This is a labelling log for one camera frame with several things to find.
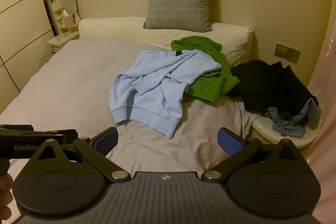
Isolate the light blue sweatshirt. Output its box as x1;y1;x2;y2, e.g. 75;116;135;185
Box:
109;50;222;138

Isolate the person's left hand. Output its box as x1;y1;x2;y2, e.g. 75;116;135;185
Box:
0;174;13;223

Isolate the round white side table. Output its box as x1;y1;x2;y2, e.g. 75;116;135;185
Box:
248;116;320;149

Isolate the grey duvet cover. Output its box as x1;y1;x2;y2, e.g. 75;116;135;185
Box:
1;40;257;173

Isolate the black garment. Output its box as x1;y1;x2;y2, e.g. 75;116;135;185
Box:
227;60;319;119

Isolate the green knit sweater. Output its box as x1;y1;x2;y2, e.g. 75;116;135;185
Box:
170;36;240;105

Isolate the grey blue garment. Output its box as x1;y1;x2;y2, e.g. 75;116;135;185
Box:
268;99;322;138

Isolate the pink curtain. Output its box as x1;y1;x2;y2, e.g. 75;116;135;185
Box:
308;10;335;223

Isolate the white long pillow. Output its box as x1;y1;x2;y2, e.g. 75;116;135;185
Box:
79;17;254;67

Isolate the white shelf organizer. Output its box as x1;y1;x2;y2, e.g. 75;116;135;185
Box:
47;0;79;53

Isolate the cream wardrobe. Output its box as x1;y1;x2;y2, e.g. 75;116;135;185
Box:
1;0;56;110

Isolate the pink tissue box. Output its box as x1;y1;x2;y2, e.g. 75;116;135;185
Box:
62;14;75;28

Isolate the wall switch plate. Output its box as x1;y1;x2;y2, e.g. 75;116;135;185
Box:
274;44;301;64

